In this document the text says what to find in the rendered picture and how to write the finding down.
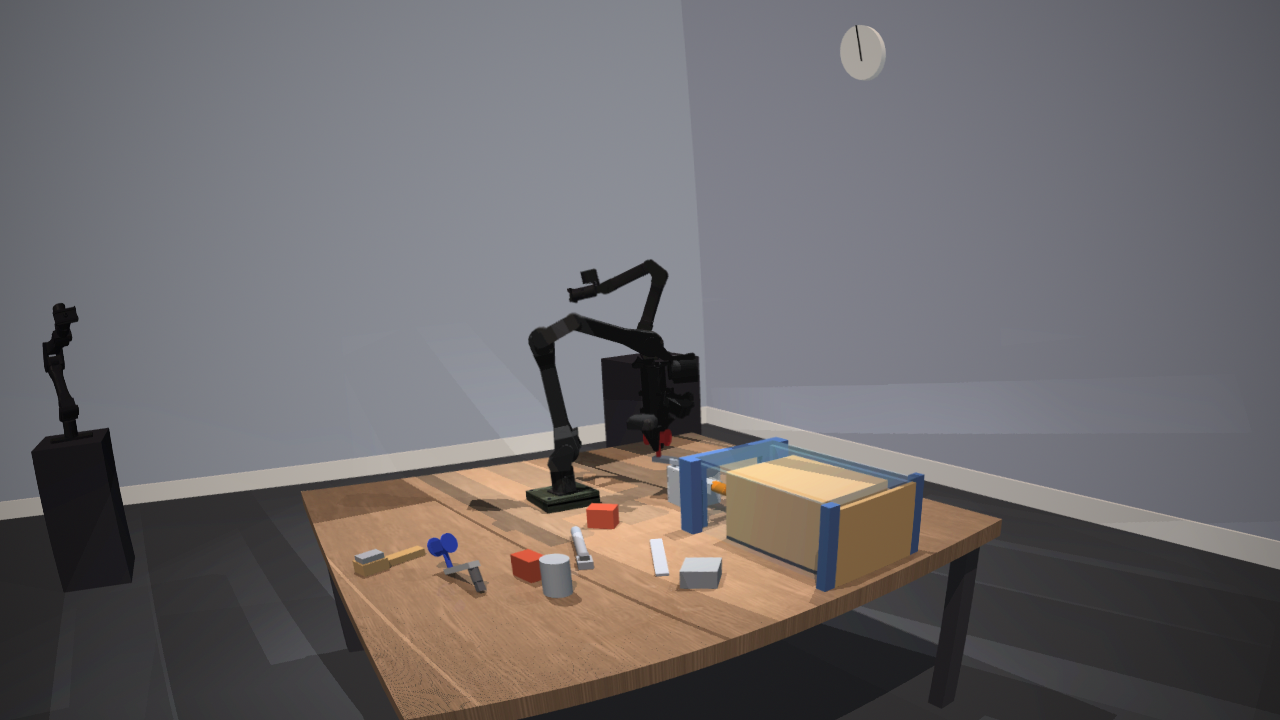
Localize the blue inverted-u frame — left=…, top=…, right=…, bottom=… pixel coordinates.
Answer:
left=678, top=437, right=780, bottom=532

